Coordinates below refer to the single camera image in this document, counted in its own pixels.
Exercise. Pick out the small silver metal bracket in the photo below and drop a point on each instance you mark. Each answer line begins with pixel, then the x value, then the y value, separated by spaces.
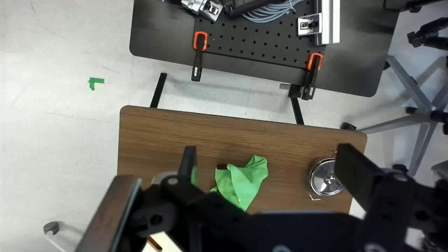
pixel 309 24

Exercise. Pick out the orange and black clamp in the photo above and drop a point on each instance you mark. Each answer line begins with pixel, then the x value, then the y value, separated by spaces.
pixel 309 74
pixel 198 46

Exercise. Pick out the round silver metal object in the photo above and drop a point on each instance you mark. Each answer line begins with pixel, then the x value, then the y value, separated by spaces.
pixel 322 179

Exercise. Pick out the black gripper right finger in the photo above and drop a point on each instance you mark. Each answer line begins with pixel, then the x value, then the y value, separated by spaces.
pixel 358 176

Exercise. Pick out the grey curved metal foot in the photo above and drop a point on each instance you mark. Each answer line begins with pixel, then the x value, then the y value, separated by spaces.
pixel 51 228

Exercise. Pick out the black perforated breadboard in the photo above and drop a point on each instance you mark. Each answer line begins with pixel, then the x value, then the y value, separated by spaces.
pixel 260 42

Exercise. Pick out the green tape mark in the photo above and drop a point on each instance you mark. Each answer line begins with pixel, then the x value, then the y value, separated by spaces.
pixel 95 83

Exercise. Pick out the small black object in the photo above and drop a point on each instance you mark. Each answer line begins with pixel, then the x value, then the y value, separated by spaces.
pixel 222 165

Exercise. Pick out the black table leg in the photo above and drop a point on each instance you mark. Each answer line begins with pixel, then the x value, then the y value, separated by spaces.
pixel 158 91
pixel 296 111

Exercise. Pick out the grey office chair base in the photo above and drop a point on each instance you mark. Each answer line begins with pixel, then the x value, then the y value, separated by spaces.
pixel 421 112

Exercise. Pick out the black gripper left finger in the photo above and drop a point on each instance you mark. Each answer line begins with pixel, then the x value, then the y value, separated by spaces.
pixel 184 162

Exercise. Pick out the green towel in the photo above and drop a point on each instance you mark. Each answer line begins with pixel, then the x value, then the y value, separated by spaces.
pixel 242 182

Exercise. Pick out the aluminium extrusion bar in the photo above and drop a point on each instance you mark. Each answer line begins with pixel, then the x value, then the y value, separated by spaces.
pixel 329 21

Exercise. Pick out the silver metal block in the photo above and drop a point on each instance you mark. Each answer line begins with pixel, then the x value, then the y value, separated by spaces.
pixel 201 7

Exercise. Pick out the black stand foot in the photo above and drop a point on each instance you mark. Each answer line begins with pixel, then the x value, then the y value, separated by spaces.
pixel 428 34

